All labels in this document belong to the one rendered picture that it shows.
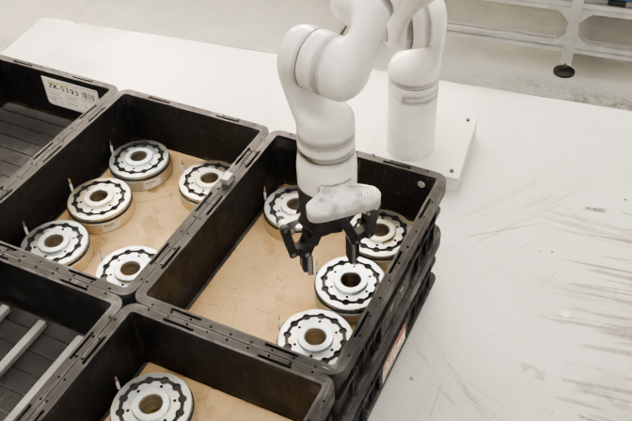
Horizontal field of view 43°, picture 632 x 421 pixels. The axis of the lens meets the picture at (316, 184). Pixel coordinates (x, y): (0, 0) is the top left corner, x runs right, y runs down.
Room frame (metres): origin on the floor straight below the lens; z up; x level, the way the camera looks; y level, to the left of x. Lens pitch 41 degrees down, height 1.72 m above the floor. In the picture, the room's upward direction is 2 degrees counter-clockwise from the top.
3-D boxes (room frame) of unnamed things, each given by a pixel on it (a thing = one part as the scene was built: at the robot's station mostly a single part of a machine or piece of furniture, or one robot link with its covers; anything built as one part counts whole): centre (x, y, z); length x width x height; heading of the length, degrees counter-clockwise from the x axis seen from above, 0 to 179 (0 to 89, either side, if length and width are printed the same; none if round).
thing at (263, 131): (0.94, 0.29, 0.92); 0.40 x 0.30 x 0.02; 153
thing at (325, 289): (0.77, -0.04, 0.86); 0.10 x 0.10 x 0.01
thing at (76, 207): (0.97, 0.35, 0.86); 0.10 x 0.10 x 0.01
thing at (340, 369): (0.80, 0.02, 0.92); 0.40 x 0.30 x 0.02; 153
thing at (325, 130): (0.76, -0.01, 1.19); 0.09 x 0.07 x 0.15; 51
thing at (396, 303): (0.80, 0.02, 0.87); 0.40 x 0.30 x 0.11; 153
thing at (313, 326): (0.67, 0.01, 0.86); 0.05 x 0.05 x 0.01
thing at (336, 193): (0.74, -0.02, 1.09); 0.11 x 0.09 x 0.06; 17
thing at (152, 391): (0.58, 0.22, 0.86); 0.05 x 0.05 x 0.01
